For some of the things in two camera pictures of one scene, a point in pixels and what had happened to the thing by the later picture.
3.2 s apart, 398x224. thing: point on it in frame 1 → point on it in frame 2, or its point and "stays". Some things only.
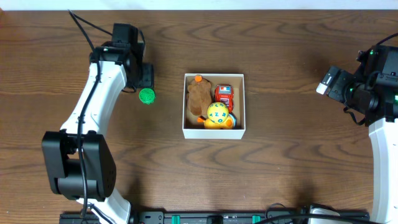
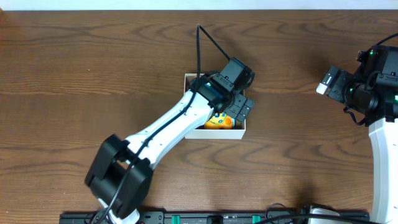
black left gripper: (147, 80) → (241, 107)
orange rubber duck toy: (208, 124) stays
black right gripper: (336, 91) stays
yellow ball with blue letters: (217, 112) stays
